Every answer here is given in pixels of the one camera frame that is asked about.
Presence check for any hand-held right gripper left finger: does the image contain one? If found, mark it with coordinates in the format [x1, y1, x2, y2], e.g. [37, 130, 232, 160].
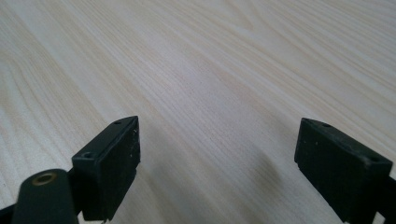
[71, 115, 142, 223]

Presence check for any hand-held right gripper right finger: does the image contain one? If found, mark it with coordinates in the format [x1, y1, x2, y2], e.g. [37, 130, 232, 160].
[293, 117, 394, 224]

